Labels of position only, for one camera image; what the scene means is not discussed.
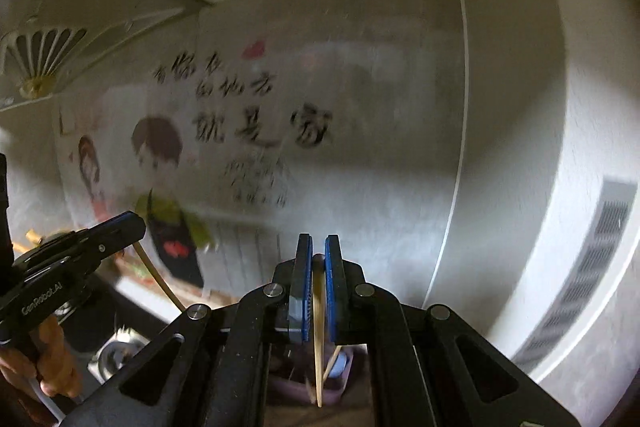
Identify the blue item in organizer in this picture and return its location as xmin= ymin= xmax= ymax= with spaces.
xmin=330 ymin=351 xmax=352 ymax=378

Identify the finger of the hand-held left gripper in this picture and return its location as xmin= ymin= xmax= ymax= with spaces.
xmin=75 ymin=212 xmax=147 ymax=260

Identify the white appliance with vent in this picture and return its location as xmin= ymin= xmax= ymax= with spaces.
xmin=429 ymin=0 xmax=640 ymax=384

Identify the cartoon wall poster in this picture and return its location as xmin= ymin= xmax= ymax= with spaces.
xmin=52 ymin=36 xmax=342 ymax=304

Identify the purple utensil organizer box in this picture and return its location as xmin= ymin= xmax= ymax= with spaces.
xmin=267 ymin=341 xmax=357 ymax=408

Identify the person's left hand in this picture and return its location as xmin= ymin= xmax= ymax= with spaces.
xmin=0 ymin=314 xmax=85 ymax=402

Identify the white fan-shaped decoration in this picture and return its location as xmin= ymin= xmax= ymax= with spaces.
xmin=0 ymin=26 xmax=89 ymax=100

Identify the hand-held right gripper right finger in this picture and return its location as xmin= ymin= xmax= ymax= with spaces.
xmin=324 ymin=235 xmax=581 ymax=427

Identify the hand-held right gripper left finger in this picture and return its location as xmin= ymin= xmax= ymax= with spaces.
xmin=60 ymin=233 xmax=314 ymax=427

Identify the black toy gas stove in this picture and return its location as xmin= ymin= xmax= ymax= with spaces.
xmin=55 ymin=277 xmax=172 ymax=384

